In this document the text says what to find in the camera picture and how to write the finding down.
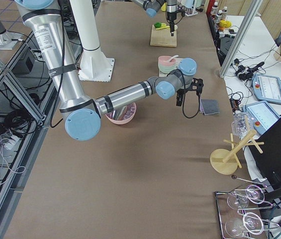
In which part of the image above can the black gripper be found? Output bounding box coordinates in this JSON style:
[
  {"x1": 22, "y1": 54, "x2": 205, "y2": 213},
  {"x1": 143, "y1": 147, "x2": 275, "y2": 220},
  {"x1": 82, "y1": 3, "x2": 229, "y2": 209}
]
[
  {"x1": 166, "y1": 9, "x2": 179, "y2": 36},
  {"x1": 176, "y1": 82, "x2": 195, "y2": 107}
]

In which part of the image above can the small pink bowl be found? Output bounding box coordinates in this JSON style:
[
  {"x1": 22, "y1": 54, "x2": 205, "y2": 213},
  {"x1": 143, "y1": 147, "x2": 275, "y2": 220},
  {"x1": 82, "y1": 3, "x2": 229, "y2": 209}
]
[{"x1": 158, "y1": 56, "x2": 176, "y2": 66}]

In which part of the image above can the lower green bowls stack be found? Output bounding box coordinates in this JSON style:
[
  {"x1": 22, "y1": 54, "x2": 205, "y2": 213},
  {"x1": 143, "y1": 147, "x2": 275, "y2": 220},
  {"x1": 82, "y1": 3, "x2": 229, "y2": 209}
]
[{"x1": 158, "y1": 63, "x2": 177, "y2": 74}]

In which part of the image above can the large pink ice bowl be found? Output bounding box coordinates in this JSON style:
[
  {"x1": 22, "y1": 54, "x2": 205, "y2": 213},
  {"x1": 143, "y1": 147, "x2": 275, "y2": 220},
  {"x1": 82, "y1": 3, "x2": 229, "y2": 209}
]
[{"x1": 105, "y1": 102, "x2": 137, "y2": 125}]

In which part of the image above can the yellow plastic knife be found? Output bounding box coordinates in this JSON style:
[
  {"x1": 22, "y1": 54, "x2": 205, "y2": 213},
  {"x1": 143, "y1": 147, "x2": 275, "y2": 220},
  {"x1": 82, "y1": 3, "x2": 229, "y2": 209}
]
[{"x1": 155, "y1": 25, "x2": 170, "y2": 30}]

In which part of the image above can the bamboo cutting board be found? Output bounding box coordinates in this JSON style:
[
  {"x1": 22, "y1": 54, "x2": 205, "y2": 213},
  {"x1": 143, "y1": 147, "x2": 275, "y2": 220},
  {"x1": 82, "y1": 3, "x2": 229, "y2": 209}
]
[{"x1": 150, "y1": 25, "x2": 177, "y2": 47}]

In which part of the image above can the green lime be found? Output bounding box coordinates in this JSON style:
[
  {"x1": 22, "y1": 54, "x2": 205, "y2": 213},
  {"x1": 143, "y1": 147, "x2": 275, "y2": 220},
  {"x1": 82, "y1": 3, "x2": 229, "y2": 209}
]
[{"x1": 154, "y1": 22, "x2": 162, "y2": 28}]

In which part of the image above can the purple cloth under grey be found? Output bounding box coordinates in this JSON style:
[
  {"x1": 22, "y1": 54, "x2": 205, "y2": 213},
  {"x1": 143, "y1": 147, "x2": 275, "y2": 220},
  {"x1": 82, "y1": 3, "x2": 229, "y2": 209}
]
[{"x1": 199, "y1": 100, "x2": 204, "y2": 114}]

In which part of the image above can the cream rabbit serving tray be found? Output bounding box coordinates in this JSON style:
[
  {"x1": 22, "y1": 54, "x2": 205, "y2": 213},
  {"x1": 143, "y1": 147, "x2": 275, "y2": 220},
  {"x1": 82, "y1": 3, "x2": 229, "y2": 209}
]
[{"x1": 158, "y1": 56, "x2": 182, "y2": 77}]

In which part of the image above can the grey folded cloth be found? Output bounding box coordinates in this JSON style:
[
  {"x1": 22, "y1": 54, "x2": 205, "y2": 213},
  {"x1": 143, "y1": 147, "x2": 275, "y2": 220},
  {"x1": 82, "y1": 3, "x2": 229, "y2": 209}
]
[{"x1": 202, "y1": 99, "x2": 220, "y2": 116}]

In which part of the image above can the metal ice scoop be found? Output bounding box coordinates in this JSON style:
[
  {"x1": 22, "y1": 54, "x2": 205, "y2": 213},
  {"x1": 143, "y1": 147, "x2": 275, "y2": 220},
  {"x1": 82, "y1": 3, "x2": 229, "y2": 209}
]
[{"x1": 111, "y1": 106, "x2": 128, "y2": 120}]

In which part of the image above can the wooden mug tree stand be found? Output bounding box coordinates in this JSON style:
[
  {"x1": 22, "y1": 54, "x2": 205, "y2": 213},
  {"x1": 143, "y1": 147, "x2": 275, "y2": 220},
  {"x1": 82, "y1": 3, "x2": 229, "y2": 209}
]
[{"x1": 209, "y1": 117, "x2": 265, "y2": 175}]

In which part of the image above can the blue teach pendant lower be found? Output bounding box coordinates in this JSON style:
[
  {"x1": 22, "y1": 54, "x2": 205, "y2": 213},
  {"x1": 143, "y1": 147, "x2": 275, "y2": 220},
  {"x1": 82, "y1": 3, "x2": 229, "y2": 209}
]
[{"x1": 242, "y1": 101, "x2": 281, "y2": 135}]

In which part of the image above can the blue teach pendant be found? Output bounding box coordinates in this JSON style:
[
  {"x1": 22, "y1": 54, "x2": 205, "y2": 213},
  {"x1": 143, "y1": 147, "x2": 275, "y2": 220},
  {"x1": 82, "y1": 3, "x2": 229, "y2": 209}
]
[
  {"x1": 252, "y1": 74, "x2": 281, "y2": 105},
  {"x1": 242, "y1": 101, "x2": 281, "y2": 135}
]

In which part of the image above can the blue teach pendant upper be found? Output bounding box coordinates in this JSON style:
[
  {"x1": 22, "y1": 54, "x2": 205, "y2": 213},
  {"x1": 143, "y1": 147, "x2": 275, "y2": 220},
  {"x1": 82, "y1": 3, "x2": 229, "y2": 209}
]
[{"x1": 252, "y1": 74, "x2": 281, "y2": 105}]

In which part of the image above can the upper wine glass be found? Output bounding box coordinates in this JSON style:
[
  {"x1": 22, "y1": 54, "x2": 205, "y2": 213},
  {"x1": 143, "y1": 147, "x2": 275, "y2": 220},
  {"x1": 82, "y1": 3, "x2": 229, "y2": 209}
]
[{"x1": 227, "y1": 184, "x2": 265, "y2": 210}]

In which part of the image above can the wine glass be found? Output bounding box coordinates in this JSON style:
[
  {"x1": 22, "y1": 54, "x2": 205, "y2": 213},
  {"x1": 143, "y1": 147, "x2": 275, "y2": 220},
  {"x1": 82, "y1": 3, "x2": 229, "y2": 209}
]
[
  {"x1": 225, "y1": 212, "x2": 264, "y2": 239},
  {"x1": 227, "y1": 184, "x2": 265, "y2": 210}
]

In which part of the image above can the lower wine glass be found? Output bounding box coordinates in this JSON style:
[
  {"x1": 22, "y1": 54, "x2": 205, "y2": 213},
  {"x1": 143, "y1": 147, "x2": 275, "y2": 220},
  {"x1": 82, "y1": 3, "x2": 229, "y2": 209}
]
[{"x1": 225, "y1": 212, "x2": 264, "y2": 239}]

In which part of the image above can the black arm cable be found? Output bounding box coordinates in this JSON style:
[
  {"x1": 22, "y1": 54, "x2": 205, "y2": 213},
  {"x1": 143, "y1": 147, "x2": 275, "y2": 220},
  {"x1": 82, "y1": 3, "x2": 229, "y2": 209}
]
[{"x1": 177, "y1": 72, "x2": 203, "y2": 119}]

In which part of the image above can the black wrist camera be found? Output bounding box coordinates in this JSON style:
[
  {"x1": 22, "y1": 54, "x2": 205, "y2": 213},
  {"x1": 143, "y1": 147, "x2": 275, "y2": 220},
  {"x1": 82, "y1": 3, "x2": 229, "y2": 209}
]
[{"x1": 192, "y1": 78, "x2": 204, "y2": 97}]

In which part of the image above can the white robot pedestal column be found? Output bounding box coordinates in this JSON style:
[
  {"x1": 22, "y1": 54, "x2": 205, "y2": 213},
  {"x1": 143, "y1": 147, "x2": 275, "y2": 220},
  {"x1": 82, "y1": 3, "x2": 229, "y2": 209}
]
[{"x1": 70, "y1": 0, "x2": 114, "y2": 82}]

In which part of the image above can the aluminium frame post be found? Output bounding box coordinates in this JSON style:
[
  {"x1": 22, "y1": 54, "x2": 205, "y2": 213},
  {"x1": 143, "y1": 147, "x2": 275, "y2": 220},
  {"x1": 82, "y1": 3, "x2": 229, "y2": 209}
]
[{"x1": 219, "y1": 0, "x2": 263, "y2": 78}]

